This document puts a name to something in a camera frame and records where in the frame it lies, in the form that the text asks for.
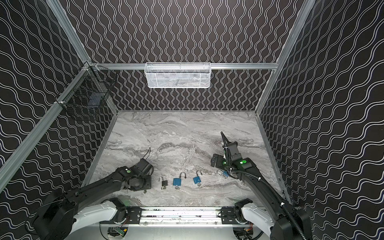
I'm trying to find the black wire mesh basket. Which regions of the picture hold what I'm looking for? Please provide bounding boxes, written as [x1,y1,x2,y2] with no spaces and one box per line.
[58,62,118,122]

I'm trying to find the middle blue padlock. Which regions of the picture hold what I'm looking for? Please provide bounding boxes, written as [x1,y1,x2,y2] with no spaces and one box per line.
[193,170,202,188]

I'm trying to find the white wire mesh basket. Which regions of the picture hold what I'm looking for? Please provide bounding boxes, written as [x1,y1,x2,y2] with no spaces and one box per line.
[144,62,212,89]

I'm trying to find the left blue padlock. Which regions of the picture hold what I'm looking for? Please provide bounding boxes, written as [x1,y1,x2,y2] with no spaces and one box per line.
[173,172,187,190]

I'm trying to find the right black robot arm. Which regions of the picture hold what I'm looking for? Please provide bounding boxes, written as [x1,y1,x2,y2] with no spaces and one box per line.
[211,132,313,240]

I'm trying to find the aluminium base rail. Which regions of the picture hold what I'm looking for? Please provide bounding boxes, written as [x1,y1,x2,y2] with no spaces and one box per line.
[101,204,274,227]

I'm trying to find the blue padlock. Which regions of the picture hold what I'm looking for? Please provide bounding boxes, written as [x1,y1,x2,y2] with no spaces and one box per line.
[173,172,187,190]
[217,170,229,179]
[193,170,202,188]

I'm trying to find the right blue padlock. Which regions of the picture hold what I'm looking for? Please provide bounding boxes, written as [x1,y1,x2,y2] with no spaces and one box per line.
[217,170,229,179]

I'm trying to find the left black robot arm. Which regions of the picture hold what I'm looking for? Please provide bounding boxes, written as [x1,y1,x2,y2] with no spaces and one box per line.
[31,159,154,240]

